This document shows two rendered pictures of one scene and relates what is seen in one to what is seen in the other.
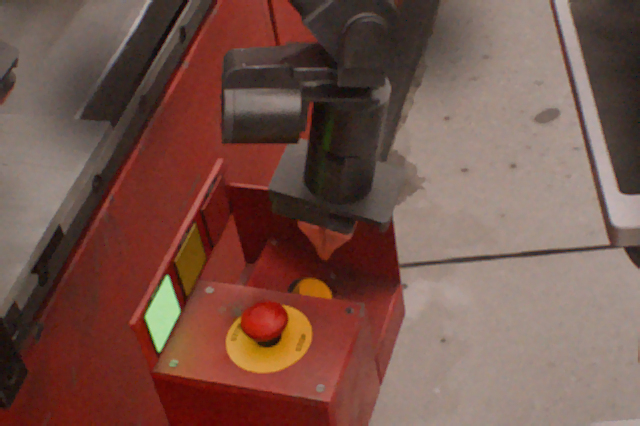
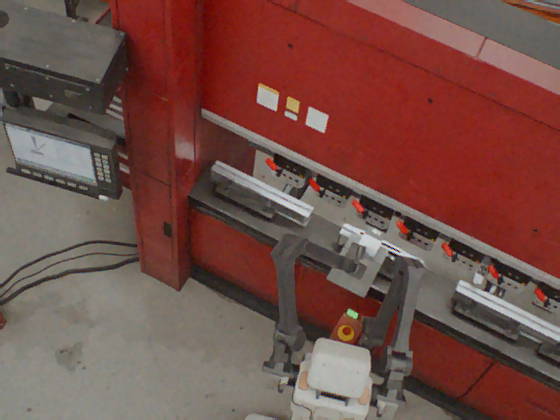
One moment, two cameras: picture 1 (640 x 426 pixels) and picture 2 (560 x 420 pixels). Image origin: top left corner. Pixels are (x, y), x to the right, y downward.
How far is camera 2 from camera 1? 2.95 m
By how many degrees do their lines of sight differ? 52
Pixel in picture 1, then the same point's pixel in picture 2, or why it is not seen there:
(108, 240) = not seen: hidden behind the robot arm
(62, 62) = (421, 299)
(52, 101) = not seen: hidden behind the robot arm
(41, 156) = (358, 286)
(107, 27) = (431, 310)
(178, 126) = (427, 332)
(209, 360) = (343, 322)
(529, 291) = not seen: outside the picture
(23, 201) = (348, 283)
